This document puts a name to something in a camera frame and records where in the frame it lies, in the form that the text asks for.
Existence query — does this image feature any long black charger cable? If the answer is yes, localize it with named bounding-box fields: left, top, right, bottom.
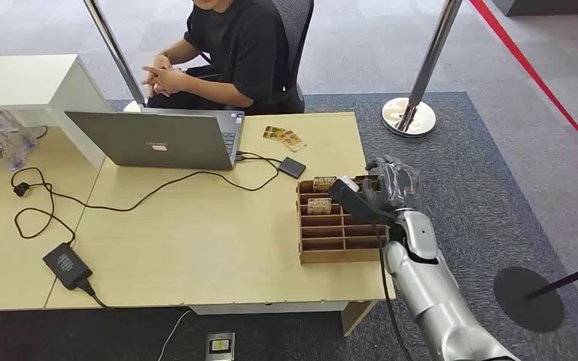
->
left=11, top=154, right=281, bottom=246

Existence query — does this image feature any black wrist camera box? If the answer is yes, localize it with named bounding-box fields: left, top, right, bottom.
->
left=327, top=177, right=397, bottom=226

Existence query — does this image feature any dark grey rug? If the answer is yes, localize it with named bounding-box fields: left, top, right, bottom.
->
left=0, top=91, right=578, bottom=361

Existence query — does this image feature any person's left hand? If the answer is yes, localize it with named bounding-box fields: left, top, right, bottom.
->
left=144, top=65, right=188, bottom=97

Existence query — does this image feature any white cabinet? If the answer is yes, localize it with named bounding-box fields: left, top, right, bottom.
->
left=0, top=53, right=113, bottom=169

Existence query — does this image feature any person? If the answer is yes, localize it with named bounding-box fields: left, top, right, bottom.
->
left=141, top=0, right=293, bottom=116

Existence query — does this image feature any red barrier belt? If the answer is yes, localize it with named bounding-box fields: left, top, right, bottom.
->
left=469, top=0, right=578, bottom=168

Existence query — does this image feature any black stanchion with disc base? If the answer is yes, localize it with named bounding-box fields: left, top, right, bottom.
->
left=493, top=257, right=578, bottom=334

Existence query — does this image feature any small black hub box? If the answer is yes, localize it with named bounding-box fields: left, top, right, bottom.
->
left=277, top=156, right=307, bottom=180

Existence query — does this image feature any short black hub cable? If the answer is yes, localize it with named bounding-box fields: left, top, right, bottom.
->
left=236, top=150, right=283, bottom=165

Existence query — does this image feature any grey laptop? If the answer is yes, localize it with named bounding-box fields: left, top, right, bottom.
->
left=64, top=107, right=245, bottom=171

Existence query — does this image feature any white cable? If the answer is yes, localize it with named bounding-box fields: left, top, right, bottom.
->
left=157, top=308, right=192, bottom=361

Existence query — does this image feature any wooden card organizer box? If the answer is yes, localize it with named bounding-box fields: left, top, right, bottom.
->
left=296, top=174, right=391, bottom=265

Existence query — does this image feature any dark furniture base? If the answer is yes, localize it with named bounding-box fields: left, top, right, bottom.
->
left=491, top=0, right=578, bottom=17

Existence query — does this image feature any dark office chair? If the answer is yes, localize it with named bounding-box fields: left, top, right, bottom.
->
left=271, top=0, right=315, bottom=114

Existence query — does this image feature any black adapter mains cable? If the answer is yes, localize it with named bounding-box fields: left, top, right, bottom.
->
left=77, top=280, right=117, bottom=311

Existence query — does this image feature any chrome stanchion with white base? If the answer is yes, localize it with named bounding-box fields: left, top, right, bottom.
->
left=82, top=0, right=147, bottom=114

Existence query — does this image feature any grey floor socket box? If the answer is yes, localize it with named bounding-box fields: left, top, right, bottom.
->
left=205, top=332, right=236, bottom=361

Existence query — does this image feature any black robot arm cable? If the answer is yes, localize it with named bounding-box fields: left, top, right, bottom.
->
left=373, top=224, right=414, bottom=361

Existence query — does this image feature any black power adapter brick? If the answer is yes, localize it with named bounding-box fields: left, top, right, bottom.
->
left=42, top=242, right=93, bottom=292

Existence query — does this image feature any person's right hand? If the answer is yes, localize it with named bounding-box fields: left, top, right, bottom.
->
left=142, top=53, right=175, bottom=98

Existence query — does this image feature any chrome stanchion with round base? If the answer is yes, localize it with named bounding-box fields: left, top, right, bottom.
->
left=382, top=0, right=464, bottom=138

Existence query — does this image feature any wooden desk leg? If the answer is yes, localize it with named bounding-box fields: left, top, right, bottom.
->
left=340, top=300, right=379, bottom=337

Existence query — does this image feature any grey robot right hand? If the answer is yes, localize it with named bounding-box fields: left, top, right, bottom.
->
left=360, top=155, right=423, bottom=215

